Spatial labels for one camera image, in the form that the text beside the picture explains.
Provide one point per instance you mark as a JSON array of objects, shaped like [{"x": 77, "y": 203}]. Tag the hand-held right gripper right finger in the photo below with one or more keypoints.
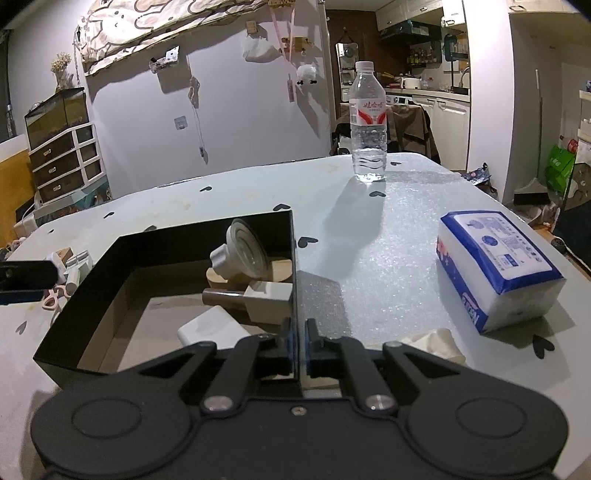
[{"x": 310, "y": 346}]

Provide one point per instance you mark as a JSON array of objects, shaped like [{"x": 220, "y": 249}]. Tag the white plastic cylinder piece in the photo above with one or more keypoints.
[{"x": 76, "y": 277}]

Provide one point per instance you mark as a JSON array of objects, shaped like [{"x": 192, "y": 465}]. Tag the glass fish tank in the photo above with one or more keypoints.
[{"x": 55, "y": 117}]

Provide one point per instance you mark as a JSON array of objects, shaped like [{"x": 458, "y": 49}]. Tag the wall clip holder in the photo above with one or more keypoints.
[{"x": 164, "y": 59}]

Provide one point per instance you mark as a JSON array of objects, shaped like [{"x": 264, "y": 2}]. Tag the chair with brown coat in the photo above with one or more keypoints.
[{"x": 411, "y": 131}]

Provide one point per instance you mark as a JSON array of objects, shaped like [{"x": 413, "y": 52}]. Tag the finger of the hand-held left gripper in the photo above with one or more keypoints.
[
  {"x": 27, "y": 276},
  {"x": 21, "y": 298}
]

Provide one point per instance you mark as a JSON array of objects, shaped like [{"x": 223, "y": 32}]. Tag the white plush sheep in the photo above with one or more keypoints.
[{"x": 306, "y": 74}]

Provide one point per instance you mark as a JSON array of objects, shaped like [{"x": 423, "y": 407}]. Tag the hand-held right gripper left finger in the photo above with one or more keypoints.
[{"x": 289, "y": 344}]

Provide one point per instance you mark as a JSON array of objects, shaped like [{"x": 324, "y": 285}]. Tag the printed blanket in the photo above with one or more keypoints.
[{"x": 152, "y": 27}]

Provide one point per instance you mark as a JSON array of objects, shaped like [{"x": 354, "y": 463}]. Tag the blue white tissue pack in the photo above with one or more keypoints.
[{"x": 501, "y": 267}]

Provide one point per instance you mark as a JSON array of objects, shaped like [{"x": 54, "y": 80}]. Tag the white box device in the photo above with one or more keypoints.
[{"x": 25, "y": 221}]

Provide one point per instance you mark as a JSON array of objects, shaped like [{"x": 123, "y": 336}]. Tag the black box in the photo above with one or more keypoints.
[{"x": 184, "y": 244}]

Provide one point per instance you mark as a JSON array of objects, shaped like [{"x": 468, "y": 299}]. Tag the oval wooden block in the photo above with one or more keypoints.
[{"x": 279, "y": 270}]

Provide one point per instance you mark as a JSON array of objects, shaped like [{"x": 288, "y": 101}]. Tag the white wall plate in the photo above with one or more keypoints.
[{"x": 180, "y": 122}]

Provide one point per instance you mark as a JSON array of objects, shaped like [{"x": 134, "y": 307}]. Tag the pink ribbon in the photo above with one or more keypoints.
[{"x": 288, "y": 50}]

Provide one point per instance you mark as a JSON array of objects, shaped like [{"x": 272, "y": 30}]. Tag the white charger adapter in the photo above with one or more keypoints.
[{"x": 217, "y": 330}]

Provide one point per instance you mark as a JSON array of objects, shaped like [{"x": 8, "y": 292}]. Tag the dried flower bouquet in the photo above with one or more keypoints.
[{"x": 61, "y": 69}]

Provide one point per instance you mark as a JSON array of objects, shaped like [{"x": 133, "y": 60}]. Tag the clear water bottle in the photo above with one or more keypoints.
[{"x": 368, "y": 124}]

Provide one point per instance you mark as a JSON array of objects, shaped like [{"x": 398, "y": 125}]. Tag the white drawer unit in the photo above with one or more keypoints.
[{"x": 64, "y": 161}]

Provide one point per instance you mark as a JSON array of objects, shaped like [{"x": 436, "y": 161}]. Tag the pink scissors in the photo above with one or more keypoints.
[{"x": 54, "y": 297}]

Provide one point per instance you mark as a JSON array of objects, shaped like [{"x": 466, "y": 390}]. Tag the white hanging bag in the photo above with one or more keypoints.
[{"x": 259, "y": 50}]

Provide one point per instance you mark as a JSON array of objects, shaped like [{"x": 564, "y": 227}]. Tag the white suction cup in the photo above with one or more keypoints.
[{"x": 242, "y": 251}]

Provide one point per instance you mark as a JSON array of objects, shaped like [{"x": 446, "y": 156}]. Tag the green bag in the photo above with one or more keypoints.
[{"x": 559, "y": 168}]

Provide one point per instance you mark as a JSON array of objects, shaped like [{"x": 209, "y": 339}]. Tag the crumpled white tissue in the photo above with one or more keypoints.
[{"x": 436, "y": 344}]

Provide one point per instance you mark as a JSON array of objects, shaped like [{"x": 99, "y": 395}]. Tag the engraved wooden block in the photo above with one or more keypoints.
[{"x": 64, "y": 254}]

